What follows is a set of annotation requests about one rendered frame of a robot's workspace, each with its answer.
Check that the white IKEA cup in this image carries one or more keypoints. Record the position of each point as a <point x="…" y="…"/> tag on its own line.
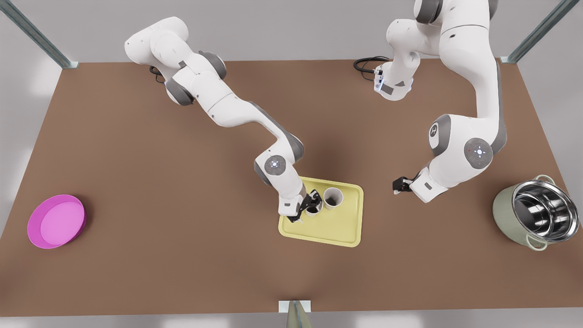
<point x="314" y="211"/>
<point x="333" y="198"/>

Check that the pink round bowl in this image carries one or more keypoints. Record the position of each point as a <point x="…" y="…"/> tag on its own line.
<point x="57" y="222"/>

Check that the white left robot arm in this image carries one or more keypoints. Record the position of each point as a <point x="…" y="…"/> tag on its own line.
<point x="473" y="68"/>

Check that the yellow rectangular tray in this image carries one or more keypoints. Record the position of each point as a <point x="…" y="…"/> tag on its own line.
<point x="334" y="228"/>

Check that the green pot with steel interior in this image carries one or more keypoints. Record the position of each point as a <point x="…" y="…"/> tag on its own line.
<point x="537" y="214"/>

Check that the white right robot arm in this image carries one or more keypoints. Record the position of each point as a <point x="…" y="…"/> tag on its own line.
<point x="227" y="107"/>

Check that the silver frame post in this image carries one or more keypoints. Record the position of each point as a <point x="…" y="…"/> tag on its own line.
<point x="539" y="32"/>
<point x="296" y="314"/>
<point x="34" y="33"/>

